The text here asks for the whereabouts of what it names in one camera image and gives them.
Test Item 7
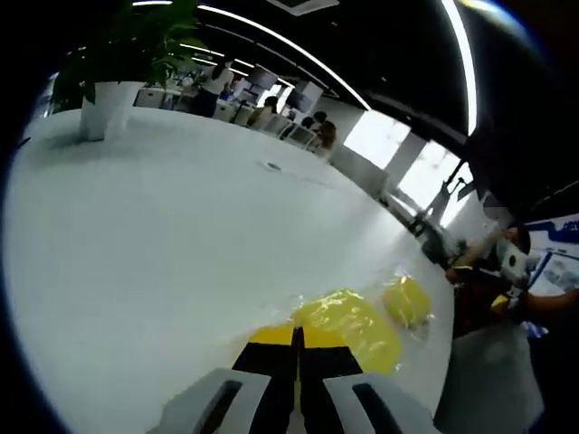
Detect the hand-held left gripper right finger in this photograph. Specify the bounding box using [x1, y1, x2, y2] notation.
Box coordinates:
[298, 323, 442, 434]

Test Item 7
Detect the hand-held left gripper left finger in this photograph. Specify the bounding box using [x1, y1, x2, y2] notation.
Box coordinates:
[148, 324, 300, 434]

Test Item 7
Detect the small yellow silicone block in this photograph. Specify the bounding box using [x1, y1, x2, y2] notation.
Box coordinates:
[382, 276, 433, 329]

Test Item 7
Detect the large yellow silicone block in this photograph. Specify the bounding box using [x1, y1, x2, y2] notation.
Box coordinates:
[289, 288, 404, 377]

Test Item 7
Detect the long ceiling light strip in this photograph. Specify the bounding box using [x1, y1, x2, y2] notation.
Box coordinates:
[440, 0, 479, 137]

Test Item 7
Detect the curved ceiling light strip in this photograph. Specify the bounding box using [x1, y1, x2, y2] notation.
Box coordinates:
[195, 4, 373, 112]

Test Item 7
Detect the green plant in white pot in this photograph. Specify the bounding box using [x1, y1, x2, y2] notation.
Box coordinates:
[51, 0, 210, 143]

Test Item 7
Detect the ceiling air conditioner vent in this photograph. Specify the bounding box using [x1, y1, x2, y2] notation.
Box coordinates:
[266, 0, 341, 17]

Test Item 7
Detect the blue and white wall poster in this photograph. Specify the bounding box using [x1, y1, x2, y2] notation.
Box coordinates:
[524, 215, 579, 291]

